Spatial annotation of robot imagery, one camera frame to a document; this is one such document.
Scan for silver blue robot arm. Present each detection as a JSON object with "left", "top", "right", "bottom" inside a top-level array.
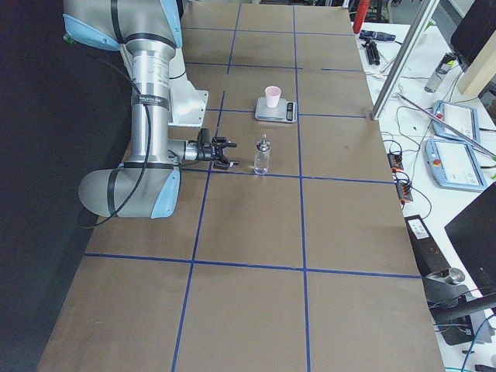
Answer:
[{"left": 63, "top": 1, "right": 233, "bottom": 220}]

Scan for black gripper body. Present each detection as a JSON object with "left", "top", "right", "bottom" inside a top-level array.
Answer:
[{"left": 195, "top": 139, "right": 216, "bottom": 161}]

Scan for black computer monitor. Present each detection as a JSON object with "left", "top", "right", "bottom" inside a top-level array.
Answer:
[{"left": 450, "top": 0, "right": 495, "bottom": 70}]

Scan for orange black usb hub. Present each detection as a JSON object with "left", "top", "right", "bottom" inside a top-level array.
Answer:
[{"left": 387, "top": 152, "right": 404, "bottom": 173}]

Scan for pink plastic cup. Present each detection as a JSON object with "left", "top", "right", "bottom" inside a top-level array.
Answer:
[{"left": 264, "top": 85, "right": 281, "bottom": 109}]

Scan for blue teach pendant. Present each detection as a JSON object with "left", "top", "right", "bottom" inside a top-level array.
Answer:
[
  {"left": 432, "top": 100, "right": 481, "bottom": 143},
  {"left": 424, "top": 139, "right": 487, "bottom": 192}
]

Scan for silver metal cylinder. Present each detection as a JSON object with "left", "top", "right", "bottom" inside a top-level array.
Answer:
[{"left": 446, "top": 267, "right": 466, "bottom": 285}]

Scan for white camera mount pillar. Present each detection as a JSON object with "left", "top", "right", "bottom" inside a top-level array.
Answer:
[{"left": 169, "top": 48, "right": 208, "bottom": 128}]

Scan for clear glass sauce bottle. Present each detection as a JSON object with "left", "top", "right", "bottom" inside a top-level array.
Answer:
[{"left": 253, "top": 134, "right": 271, "bottom": 174}]

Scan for near blue teach pendant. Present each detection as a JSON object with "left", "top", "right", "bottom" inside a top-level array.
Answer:
[{"left": 424, "top": 139, "right": 487, "bottom": 192}]

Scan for aluminium frame post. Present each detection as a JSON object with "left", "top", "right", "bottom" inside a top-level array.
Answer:
[{"left": 371, "top": 0, "right": 439, "bottom": 121}]

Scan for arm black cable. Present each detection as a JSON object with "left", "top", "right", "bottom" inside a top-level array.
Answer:
[{"left": 77, "top": 50, "right": 187, "bottom": 229}]

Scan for far blue teach pendant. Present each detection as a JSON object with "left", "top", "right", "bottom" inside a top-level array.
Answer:
[{"left": 432, "top": 100, "right": 481, "bottom": 143}]

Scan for black box with label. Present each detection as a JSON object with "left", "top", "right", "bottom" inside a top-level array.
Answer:
[{"left": 405, "top": 215, "right": 451, "bottom": 277}]

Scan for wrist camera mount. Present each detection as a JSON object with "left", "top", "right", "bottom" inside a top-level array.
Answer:
[{"left": 197, "top": 128, "right": 211, "bottom": 147}]

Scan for grey kitchen scale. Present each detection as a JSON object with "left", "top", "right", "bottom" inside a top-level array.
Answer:
[{"left": 255, "top": 97, "right": 298, "bottom": 123}]

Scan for black folded tripod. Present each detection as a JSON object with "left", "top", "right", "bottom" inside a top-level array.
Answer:
[{"left": 360, "top": 36, "right": 381, "bottom": 66}]

